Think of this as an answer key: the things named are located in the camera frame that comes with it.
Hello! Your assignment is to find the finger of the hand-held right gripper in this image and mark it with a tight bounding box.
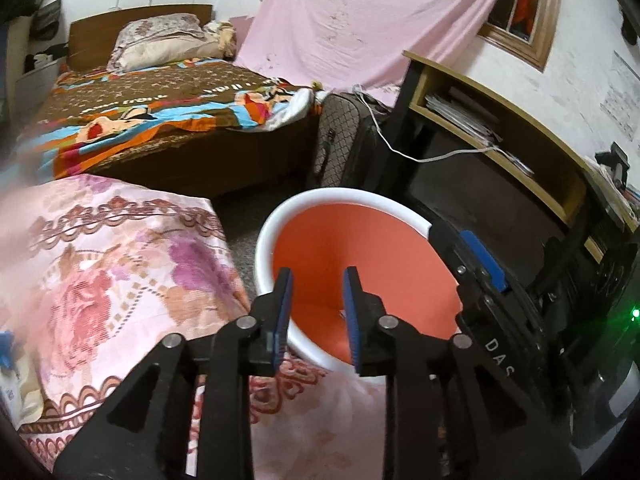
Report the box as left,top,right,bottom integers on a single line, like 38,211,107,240
459,230,512,295
427,220,481,286

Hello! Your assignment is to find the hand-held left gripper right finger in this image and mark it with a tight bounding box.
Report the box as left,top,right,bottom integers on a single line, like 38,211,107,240
342,266,583,480

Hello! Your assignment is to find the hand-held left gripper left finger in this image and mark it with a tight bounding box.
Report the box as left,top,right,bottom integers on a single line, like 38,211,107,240
52,267,296,480

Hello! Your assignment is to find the orange basin with white rim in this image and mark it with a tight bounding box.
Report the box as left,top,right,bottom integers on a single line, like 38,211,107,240
254,187,463,386

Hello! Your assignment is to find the silver wrapper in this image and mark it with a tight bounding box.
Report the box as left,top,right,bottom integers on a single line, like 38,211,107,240
0,370,31,423

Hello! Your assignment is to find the white charger device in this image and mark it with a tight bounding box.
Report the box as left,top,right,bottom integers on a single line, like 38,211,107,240
500,152,536,176

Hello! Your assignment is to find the stack of papers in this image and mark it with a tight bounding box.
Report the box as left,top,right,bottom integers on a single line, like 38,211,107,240
425,87,503,143

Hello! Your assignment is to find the wooden desk with black legs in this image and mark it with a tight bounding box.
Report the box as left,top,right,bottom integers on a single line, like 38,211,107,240
395,50,640,261

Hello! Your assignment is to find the patterned suitcase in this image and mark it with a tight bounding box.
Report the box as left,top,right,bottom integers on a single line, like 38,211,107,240
306,91,416,201

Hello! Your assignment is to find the black desk device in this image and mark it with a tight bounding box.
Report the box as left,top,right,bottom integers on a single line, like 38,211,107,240
595,142,631,181

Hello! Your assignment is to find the pink floral quilt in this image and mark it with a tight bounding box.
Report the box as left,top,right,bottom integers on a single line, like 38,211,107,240
0,174,451,480

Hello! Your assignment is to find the pink hanging sheet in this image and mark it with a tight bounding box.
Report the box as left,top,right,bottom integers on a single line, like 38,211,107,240
234,0,521,106

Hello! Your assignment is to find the yellow bundled cloth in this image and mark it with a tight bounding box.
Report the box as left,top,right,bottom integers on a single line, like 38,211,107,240
202,20,238,57

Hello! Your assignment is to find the cream pillow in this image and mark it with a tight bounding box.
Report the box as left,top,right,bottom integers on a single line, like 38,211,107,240
120,37,223,72

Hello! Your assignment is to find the floral pillow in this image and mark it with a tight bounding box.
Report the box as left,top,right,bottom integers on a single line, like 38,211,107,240
107,14,206,72

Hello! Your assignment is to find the bed with colourful blanket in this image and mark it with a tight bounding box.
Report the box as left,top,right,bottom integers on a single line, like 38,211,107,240
67,4,321,201

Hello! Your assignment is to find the white nightstand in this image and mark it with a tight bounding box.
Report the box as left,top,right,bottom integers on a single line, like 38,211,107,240
15,55,66,106

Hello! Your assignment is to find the black cloth pile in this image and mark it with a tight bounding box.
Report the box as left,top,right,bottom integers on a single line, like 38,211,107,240
25,42,68,68

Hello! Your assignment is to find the dark brown bag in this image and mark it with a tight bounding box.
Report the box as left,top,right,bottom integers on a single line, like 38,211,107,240
32,0,63,41

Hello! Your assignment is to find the white cable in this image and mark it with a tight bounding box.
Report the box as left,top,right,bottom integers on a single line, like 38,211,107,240
352,85,501,163

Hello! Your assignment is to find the barred window wooden frame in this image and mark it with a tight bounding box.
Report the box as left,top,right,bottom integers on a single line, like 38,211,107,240
475,0,566,72

